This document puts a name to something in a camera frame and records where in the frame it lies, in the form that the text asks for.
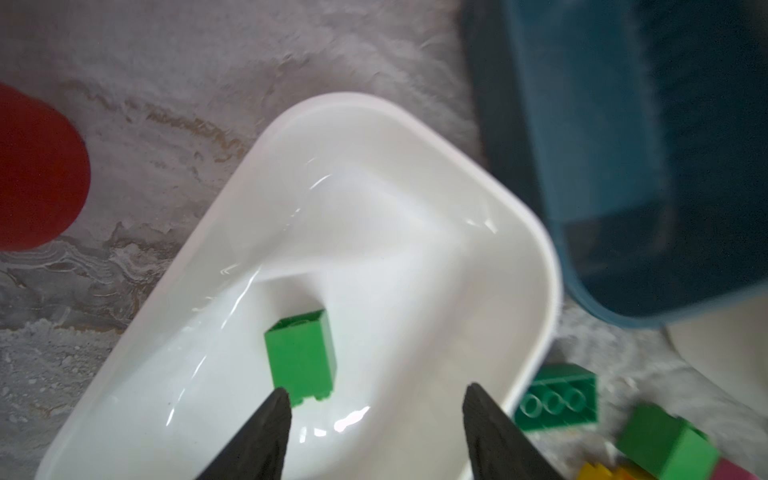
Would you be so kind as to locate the left white plastic bin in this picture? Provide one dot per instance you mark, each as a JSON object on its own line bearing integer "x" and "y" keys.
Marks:
{"x": 434, "y": 276}

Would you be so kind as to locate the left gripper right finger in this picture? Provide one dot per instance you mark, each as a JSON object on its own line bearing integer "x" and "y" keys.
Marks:
{"x": 497, "y": 448}

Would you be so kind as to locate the white plastic bin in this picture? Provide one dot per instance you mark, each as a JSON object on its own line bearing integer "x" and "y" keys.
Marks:
{"x": 434, "y": 276}
{"x": 728, "y": 346}

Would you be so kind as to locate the red pencil cup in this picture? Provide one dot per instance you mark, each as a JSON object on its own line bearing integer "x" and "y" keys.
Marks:
{"x": 45, "y": 172}

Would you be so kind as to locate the pink brick left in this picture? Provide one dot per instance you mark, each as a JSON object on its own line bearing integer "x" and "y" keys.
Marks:
{"x": 728, "y": 470}

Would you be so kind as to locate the long dark green brick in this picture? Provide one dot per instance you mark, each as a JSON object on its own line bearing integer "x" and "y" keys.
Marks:
{"x": 560, "y": 396}

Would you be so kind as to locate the teal plastic bin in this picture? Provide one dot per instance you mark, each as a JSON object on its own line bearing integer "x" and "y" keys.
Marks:
{"x": 637, "y": 132}

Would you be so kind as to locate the right white plastic bin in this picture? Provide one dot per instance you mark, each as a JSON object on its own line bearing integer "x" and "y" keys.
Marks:
{"x": 728, "y": 346}

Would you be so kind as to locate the yellow brick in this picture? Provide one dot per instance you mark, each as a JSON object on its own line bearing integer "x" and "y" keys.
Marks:
{"x": 625, "y": 471}

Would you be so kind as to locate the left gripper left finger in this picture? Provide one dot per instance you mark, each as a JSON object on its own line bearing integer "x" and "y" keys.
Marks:
{"x": 258, "y": 450}

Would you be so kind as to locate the green square brick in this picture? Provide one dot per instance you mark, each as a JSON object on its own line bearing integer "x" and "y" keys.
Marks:
{"x": 302, "y": 357}

